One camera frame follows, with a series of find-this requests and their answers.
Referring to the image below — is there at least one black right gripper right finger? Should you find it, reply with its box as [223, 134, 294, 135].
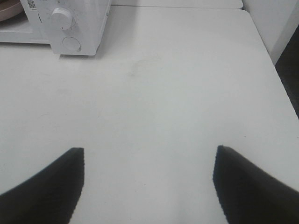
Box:
[213, 146, 299, 224]

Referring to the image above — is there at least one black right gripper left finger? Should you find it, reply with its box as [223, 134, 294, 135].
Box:
[0, 147, 84, 224]

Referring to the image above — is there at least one round white door button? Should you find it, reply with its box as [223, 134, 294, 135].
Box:
[63, 37, 81, 51]

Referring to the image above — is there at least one pink round plate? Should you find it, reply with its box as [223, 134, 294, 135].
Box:
[0, 0, 24, 21]

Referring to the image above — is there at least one white microwave oven body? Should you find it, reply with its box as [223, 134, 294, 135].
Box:
[0, 0, 111, 56]

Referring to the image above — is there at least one lower white timer knob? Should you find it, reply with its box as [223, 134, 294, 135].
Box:
[50, 7, 73, 30]

